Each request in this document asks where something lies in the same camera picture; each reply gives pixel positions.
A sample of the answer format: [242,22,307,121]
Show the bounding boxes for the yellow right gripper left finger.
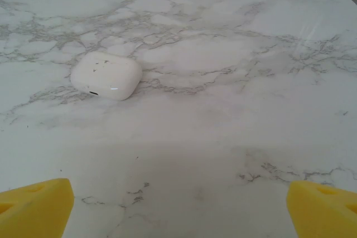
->
[0,177,75,238]

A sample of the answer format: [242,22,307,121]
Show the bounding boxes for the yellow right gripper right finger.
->
[286,180,357,238]

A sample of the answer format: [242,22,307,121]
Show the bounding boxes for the white earbuds charging case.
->
[70,51,143,101]

